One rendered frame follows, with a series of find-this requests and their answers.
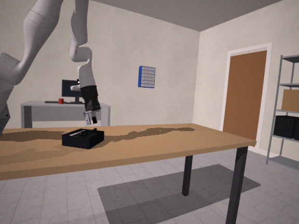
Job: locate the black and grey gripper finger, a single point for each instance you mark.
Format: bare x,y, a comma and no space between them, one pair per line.
94,118
87,119

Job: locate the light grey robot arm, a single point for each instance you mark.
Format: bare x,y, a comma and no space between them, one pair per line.
37,27

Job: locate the black lighting desk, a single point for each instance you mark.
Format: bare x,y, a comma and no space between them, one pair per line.
83,138

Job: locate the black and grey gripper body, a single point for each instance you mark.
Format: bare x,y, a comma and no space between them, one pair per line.
88,88

